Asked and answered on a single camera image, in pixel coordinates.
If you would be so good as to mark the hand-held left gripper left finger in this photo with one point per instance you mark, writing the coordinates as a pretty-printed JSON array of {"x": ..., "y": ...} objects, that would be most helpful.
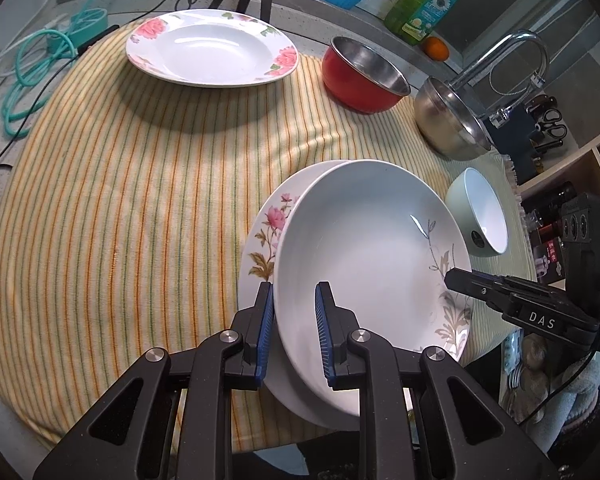
[{"x": 266, "y": 330}]

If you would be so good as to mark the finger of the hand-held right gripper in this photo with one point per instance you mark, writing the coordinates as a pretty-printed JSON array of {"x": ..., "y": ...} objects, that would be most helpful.
[{"x": 475, "y": 285}]

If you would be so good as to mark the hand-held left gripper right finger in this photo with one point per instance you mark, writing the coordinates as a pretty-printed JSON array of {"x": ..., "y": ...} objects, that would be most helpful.
[{"x": 325, "y": 330}]

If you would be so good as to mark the pale green bowl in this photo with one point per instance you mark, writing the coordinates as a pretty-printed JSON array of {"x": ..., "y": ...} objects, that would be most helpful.
[{"x": 485, "y": 210}]

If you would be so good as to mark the white plate small pink flower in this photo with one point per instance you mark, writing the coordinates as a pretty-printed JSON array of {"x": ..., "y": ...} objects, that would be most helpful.
[{"x": 260, "y": 250}]

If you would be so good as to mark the white plate grey leaf print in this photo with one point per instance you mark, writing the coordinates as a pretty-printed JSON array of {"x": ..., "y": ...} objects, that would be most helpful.
[{"x": 370, "y": 260}]

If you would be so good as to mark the stainless steel bowl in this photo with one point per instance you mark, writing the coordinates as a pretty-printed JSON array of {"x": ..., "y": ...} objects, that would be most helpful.
[{"x": 440, "y": 115}]

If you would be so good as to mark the red bowl steel inside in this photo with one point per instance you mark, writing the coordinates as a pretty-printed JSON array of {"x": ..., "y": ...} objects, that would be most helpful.
[{"x": 350, "y": 85}]

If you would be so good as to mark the white plate large pink flowers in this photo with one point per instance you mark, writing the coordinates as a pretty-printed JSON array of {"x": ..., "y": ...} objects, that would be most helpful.
[{"x": 205, "y": 50}]

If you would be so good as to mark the person's right hand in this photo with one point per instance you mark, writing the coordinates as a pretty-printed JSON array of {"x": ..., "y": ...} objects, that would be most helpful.
[{"x": 555, "y": 365}]

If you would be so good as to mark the wooden shelf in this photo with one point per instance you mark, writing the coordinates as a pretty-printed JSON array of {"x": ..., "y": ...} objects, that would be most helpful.
[{"x": 575, "y": 160}]

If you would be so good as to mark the black scissors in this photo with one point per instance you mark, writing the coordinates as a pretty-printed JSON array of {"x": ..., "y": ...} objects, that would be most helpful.
[{"x": 552, "y": 122}]

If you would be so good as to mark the yellow striped cloth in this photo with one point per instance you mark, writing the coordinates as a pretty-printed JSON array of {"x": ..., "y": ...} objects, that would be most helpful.
[{"x": 130, "y": 210}]

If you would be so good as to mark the orange fruit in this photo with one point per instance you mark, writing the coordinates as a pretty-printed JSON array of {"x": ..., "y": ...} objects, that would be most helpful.
[{"x": 436, "y": 49}]

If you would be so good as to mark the chrome faucet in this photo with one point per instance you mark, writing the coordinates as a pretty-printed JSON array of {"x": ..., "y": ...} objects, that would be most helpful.
[{"x": 510, "y": 42}]

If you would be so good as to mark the green dish soap bottle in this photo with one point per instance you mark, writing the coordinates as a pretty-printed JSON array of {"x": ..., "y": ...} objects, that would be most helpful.
[{"x": 425, "y": 5}]

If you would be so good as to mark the black rod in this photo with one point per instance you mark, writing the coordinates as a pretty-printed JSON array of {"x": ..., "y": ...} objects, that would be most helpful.
[{"x": 100, "y": 37}]

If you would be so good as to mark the teal power strip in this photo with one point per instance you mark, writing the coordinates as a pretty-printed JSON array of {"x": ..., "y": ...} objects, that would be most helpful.
[{"x": 80, "y": 30}]

